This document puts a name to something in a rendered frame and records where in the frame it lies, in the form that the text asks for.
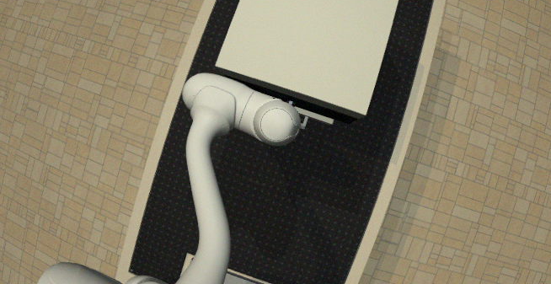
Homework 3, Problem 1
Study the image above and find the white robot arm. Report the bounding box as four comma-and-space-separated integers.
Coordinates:
37, 73, 301, 284

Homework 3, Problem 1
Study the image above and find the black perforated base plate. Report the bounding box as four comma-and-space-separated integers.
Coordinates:
128, 0, 434, 284

